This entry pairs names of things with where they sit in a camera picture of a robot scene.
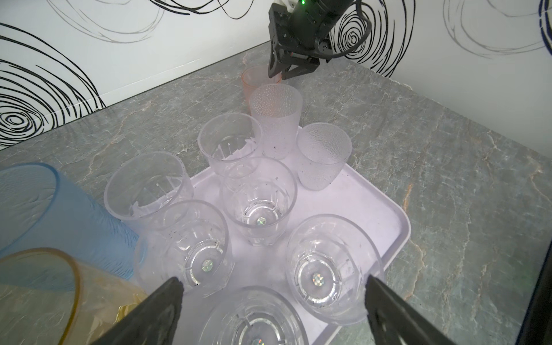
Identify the pink transparent cup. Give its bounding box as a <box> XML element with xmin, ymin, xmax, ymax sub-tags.
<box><xmin>241</xmin><ymin>64</ymin><xmax>282</xmax><ymax>115</ymax></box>

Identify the clear faceted glass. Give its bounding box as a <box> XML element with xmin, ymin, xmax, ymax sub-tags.
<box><xmin>285</xmin><ymin>214</ymin><xmax>385</xmax><ymax>326</ymax></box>
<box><xmin>134</xmin><ymin>200</ymin><xmax>235</xmax><ymax>297</ymax></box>
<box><xmin>103</xmin><ymin>152</ymin><xmax>194</xmax><ymax>232</ymax></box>

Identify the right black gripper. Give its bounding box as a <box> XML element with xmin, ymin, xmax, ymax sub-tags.
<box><xmin>267</xmin><ymin>0</ymin><xmax>353</xmax><ymax>80</ymax></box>

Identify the lilac plastic tray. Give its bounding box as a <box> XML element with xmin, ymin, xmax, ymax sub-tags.
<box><xmin>172</xmin><ymin>124</ymin><xmax>413</xmax><ymax>345</ymax></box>

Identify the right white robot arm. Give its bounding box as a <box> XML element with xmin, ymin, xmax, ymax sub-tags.
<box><xmin>267</xmin><ymin>0</ymin><xmax>372</xmax><ymax>80</ymax></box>

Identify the frosted clear cup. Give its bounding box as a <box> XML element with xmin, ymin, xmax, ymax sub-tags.
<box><xmin>250</xmin><ymin>83</ymin><xmax>303</xmax><ymax>160</ymax></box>
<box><xmin>296</xmin><ymin>122</ymin><xmax>352</xmax><ymax>191</ymax></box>

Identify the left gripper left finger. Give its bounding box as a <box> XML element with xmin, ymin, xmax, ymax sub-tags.
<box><xmin>89</xmin><ymin>277</ymin><xmax>184</xmax><ymax>344</ymax></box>

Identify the blue frosted cup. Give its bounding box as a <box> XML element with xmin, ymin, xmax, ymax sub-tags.
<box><xmin>1</xmin><ymin>162</ymin><xmax>138</xmax><ymax>280</ymax></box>

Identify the yellow transparent cup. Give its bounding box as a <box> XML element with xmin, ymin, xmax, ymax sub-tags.
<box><xmin>1</xmin><ymin>248</ymin><xmax>147</xmax><ymax>344</ymax></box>

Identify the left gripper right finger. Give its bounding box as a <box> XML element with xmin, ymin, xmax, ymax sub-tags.
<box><xmin>365</xmin><ymin>275</ymin><xmax>453</xmax><ymax>344</ymax></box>

